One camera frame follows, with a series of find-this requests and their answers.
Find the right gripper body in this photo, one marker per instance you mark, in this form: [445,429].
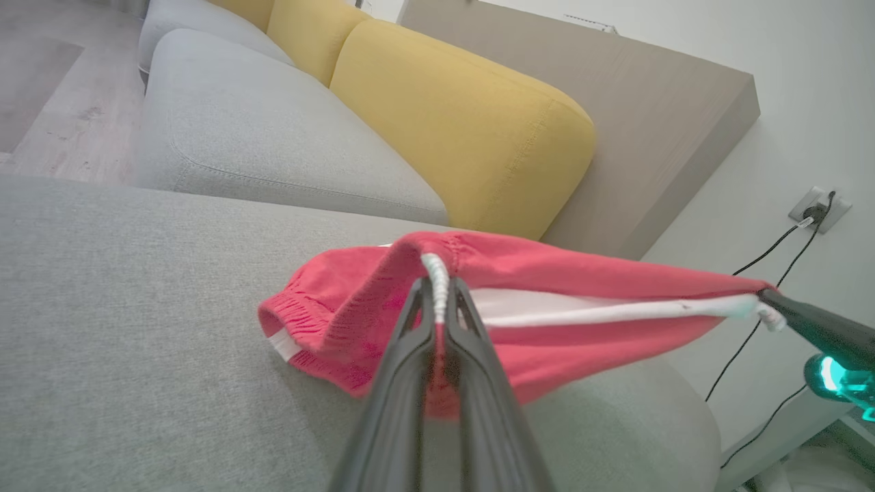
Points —
[844,386]

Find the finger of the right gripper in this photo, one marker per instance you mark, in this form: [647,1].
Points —
[827,331]

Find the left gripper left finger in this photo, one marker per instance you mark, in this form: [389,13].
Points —
[400,396]

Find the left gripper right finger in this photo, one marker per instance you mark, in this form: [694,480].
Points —
[478,410]

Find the red white striped shorts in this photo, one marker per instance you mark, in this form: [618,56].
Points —
[547,270]

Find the large grey sofa chaise cushion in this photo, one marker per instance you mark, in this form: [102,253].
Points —
[137,342]

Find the yellow sofa back cushion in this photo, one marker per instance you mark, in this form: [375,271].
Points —
[465,116]
[307,34]
[249,8]

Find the taupe wooden panel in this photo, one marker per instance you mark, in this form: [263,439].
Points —
[649,102]

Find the grey sofa seat cushion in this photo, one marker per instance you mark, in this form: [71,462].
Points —
[198,20]
[260,123]

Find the white wall socket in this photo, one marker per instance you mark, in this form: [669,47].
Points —
[837,208]

